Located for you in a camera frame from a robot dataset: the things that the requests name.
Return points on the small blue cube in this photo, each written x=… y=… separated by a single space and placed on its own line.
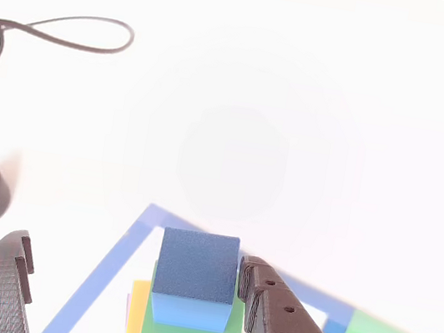
x=197 y=268

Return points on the orange flat block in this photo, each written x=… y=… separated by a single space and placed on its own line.
x=136 y=313

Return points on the blue square frame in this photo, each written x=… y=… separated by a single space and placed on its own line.
x=105 y=266

